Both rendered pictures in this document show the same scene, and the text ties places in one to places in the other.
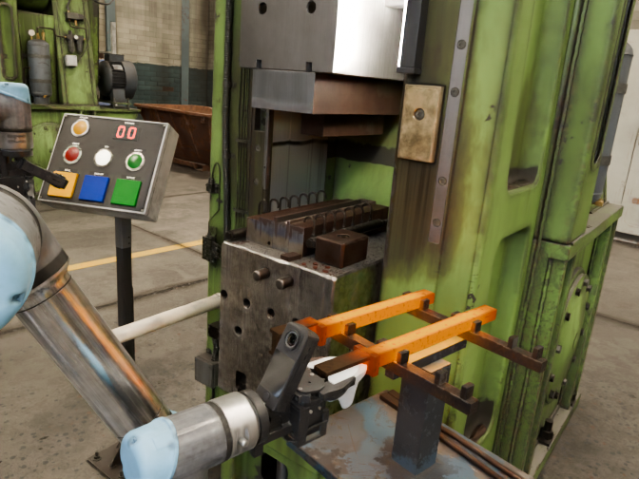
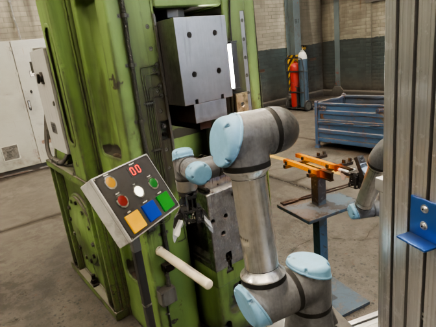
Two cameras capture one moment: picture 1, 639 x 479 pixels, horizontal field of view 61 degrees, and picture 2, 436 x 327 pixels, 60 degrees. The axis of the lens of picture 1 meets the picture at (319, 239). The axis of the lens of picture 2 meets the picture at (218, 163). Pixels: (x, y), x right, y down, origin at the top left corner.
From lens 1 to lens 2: 2.09 m
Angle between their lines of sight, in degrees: 69
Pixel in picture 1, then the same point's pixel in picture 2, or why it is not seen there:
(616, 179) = (26, 133)
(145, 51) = not seen: outside the picture
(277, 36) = (204, 86)
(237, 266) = (218, 202)
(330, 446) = (313, 214)
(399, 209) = not seen: hidden behind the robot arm
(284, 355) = (363, 163)
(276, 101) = (209, 116)
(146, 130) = (142, 163)
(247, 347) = (230, 236)
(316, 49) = (224, 88)
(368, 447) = (313, 208)
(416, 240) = not seen: hidden behind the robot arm
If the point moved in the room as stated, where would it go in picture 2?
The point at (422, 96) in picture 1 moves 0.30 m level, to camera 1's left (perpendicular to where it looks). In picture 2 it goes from (242, 96) to (230, 106)
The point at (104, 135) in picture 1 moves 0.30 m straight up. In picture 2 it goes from (126, 178) to (111, 104)
